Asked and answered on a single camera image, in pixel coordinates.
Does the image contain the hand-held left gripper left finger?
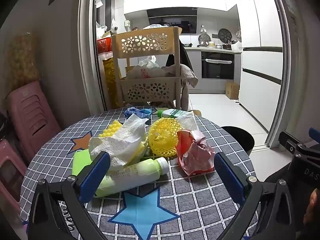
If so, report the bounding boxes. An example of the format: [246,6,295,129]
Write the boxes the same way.
[28,151,112,240]

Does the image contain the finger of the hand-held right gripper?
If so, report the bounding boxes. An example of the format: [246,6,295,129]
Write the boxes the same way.
[309,127,320,142]
[278,131,308,158]

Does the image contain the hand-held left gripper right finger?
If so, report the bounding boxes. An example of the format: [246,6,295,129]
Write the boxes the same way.
[214,152,297,240]

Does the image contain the bright green packet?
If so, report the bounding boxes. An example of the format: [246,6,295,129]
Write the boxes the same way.
[72,149,93,178]

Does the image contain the black trash bin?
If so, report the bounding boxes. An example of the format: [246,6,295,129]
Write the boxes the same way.
[221,126,255,159]

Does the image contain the light green bottle white cap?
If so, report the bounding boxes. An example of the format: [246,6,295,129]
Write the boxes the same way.
[94,157,170,198]

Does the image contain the yellow ridged sponge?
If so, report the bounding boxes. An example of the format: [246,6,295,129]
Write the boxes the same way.
[98,120,123,138]

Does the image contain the yellow foam fruit net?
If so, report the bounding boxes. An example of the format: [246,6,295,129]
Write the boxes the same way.
[148,117,180,158]

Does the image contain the person's right hand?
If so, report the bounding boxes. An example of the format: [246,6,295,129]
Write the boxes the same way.
[304,187,320,221]

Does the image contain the grey checkered star tablecloth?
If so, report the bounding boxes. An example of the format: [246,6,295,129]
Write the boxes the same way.
[20,107,259,240]

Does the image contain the large white paper towel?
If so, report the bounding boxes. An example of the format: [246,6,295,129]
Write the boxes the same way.
[89,114,150,172]

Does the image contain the red plastic bag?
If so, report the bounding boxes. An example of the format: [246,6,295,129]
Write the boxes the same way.
[176,129,216,176]

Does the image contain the small white paper towel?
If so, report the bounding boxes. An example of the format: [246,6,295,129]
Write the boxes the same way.
[175,111,200,132]

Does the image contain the blue plastic bag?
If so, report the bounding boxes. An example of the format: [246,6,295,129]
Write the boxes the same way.
[124,107,153,119]

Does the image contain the cardboard box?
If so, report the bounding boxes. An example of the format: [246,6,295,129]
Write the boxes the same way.
[225,81,240,100]

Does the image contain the white bottle green label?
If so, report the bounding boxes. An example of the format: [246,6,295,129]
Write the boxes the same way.
[157,108,193,118]

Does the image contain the pink plastic stool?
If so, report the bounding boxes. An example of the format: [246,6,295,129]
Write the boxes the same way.
[7,81,62,162]
[0,139,28,217]

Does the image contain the white refrigerator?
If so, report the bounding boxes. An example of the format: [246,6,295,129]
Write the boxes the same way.
[236,0,285,133]

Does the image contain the clear bag of yellow contents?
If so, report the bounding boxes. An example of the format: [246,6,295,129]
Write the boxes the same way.
[103,57,122,108]

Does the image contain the beige plastic storage rack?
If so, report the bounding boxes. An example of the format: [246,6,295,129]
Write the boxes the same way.
[111,26,183,109]

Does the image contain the black built-in oven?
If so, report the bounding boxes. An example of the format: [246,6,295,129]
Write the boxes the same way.
[201,51,235,80]

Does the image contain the beige towel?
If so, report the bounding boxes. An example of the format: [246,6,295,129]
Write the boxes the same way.
[162,64,199,108]

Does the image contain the white kitchen counter cabinet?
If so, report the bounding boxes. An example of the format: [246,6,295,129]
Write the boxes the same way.
[183,44,243,95]

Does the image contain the white plastic bags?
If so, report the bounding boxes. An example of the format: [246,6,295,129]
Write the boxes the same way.
[127,55,166,80]

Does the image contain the round dimpled metal pan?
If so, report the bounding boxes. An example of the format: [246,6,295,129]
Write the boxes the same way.
[218,28,233,43]

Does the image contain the red plastic basket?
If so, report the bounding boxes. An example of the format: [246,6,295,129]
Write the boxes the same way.
[97,37,112,53]

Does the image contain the black hanging cloth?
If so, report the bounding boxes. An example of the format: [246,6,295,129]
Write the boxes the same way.
[166,39,193,71]

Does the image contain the round metal steamer rack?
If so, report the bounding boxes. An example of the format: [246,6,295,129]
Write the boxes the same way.
[198,33,211,45]

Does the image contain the yellow mesh bag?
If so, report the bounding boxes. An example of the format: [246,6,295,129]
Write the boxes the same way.
[7,33,39,87]

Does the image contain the black range hood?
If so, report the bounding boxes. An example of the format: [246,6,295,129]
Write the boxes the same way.
[146,8,198,34]

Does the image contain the silver sliding door frame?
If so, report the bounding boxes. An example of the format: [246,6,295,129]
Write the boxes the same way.
[265,0,309,148]
[79,0,112,117]

